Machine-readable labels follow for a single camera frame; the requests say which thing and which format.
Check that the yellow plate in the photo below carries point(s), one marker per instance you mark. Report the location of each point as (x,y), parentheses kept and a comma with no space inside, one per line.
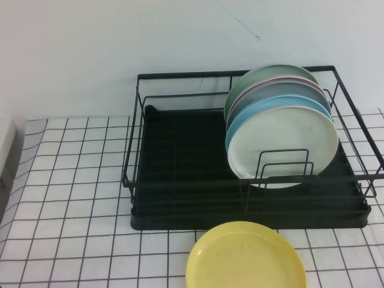
(246,258)

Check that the blue plate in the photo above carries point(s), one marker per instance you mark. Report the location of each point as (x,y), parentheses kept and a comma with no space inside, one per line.
(240,120)

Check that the white black-checked tablecloth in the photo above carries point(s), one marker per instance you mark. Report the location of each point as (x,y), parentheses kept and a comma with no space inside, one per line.
(75,210)

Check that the beige box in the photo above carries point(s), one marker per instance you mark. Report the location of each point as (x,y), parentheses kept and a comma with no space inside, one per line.
(7,144)

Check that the white plate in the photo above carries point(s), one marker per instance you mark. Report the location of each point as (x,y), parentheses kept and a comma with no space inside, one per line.
(270,135)

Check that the green plate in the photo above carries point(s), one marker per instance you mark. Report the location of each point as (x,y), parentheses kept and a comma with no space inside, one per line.
(243,81)

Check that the grey plate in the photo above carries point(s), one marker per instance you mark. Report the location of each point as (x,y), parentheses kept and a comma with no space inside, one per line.
(285,90)

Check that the pink plate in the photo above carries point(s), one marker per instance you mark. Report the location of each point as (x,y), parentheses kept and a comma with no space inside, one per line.
(297,79)

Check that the black plastic drip tray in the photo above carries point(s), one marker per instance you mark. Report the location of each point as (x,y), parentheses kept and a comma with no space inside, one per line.
(186,144)

